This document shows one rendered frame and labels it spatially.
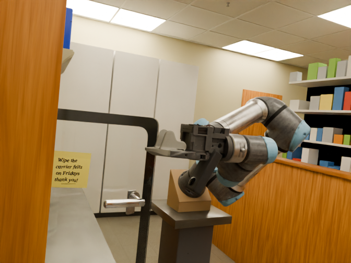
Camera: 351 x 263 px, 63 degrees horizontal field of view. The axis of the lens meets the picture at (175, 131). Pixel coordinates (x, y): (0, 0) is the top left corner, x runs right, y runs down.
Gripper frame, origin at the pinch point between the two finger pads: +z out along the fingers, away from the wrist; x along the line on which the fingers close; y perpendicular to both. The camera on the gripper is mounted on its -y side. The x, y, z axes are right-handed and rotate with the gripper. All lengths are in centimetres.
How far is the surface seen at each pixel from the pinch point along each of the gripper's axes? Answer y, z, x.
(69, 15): 27.2, 19.4, -3.5
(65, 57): 18.1, 19.7, -0.6
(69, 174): -5.6, 17.0, -1.7
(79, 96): 25, -15, -312
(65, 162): -3.1, 17.9, -1.6
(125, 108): 16, -73, -312
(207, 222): -39, -51, -53
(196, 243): -52, -51, -59
